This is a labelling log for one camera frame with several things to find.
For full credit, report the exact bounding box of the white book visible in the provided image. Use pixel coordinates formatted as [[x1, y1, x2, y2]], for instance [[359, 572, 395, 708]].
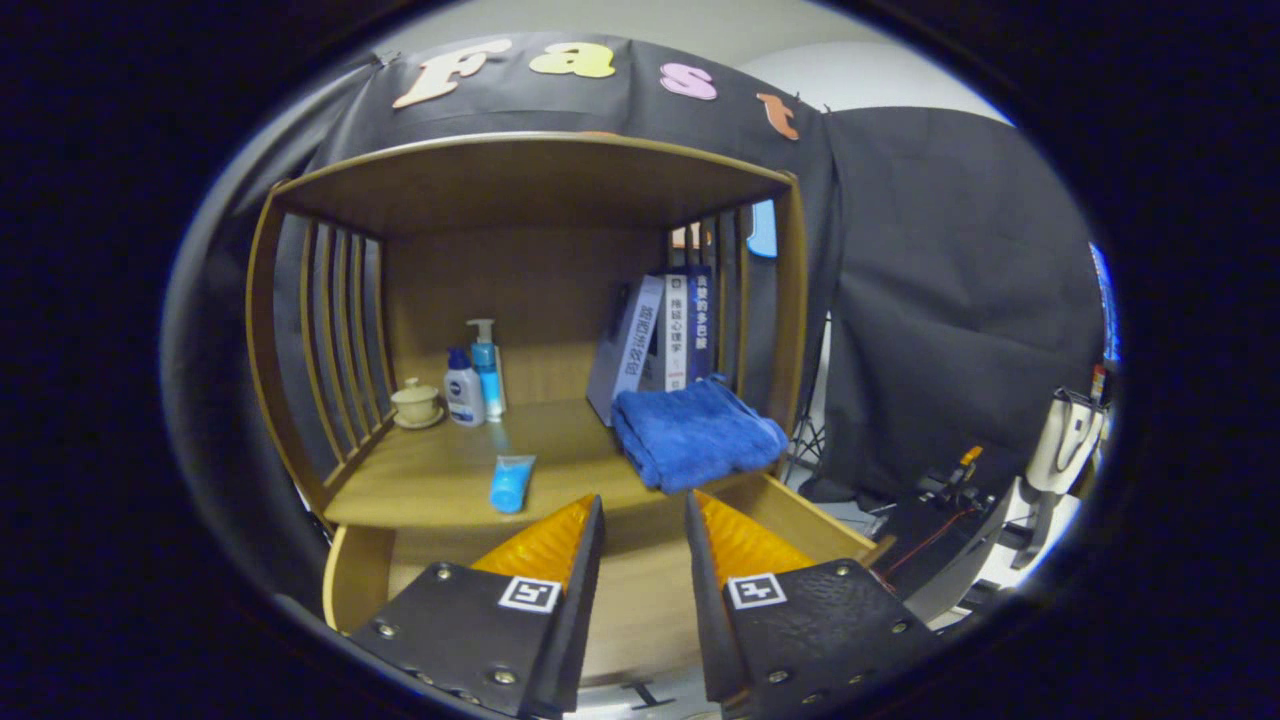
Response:
[[663, 274, 691, 393]]

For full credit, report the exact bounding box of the wooden drawer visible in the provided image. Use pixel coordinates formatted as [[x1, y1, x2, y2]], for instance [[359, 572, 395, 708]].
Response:
[[322, 472, 896, 691]]

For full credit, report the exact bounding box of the black tripod stand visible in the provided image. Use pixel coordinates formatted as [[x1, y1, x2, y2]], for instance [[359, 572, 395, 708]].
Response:
[[785, 315, 836, 481]]

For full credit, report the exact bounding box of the blue folded towel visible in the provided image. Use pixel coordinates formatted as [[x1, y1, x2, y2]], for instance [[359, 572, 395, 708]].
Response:
[[611, 375, 790, 496]]

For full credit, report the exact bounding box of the red cable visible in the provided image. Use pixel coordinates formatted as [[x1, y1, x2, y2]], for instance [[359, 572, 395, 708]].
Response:
[[880, 505, 976, 581]]

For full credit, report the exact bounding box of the blue and white tube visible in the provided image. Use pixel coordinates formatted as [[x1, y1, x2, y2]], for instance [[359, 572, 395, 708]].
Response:
[[488, 454, 537, 515]]

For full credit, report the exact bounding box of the wooden cabinet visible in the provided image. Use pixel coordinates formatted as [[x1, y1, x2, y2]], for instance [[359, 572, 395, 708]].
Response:
[[245, 132, 896, 691]]

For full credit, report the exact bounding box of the grey book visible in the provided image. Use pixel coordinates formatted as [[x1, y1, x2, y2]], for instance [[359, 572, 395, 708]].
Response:
[[586, 275, 666, 428]]

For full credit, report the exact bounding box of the white bottle with blue cap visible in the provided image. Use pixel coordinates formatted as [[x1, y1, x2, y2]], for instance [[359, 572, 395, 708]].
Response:
[[443, 347, 486, 428]]

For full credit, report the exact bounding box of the wooden countertop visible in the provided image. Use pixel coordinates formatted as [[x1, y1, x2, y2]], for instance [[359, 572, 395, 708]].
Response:
[[322, 398, 791, 529]]

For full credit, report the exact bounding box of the blue panel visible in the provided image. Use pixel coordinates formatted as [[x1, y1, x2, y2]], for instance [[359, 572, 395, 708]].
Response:
[[1090, 245, 1119, 361]]

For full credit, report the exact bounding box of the cream lidded teacup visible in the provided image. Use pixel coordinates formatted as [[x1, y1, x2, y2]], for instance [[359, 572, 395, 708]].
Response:
[[391, 377, 445, 430]]

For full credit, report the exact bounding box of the blue pump bottle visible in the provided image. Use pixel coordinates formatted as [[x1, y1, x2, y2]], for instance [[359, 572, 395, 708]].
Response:
[[466, 319, 507, 422]]

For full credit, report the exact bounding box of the dark blue book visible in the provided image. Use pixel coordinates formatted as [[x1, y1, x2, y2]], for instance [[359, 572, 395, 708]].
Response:
[[686, 266, 715, 384]]

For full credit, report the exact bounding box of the black and orange tool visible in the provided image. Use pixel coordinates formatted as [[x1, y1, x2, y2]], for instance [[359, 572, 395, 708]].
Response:
[[920, 445, 986, 501]]

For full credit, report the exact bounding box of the white tote bag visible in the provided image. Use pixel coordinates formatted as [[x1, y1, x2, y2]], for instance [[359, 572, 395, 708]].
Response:
[[1025, 390, 1106, 496]]

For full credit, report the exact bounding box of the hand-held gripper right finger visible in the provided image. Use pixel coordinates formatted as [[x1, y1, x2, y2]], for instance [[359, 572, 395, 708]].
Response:
[[685, 489, 941, 706]]

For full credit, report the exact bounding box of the black equipment case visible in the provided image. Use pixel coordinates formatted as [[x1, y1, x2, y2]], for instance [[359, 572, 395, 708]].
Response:
[[880, 490, 1011, 601]]

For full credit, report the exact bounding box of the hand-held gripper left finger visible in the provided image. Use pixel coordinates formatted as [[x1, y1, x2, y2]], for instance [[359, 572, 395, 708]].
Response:
[[350, 494, 606, 719]]

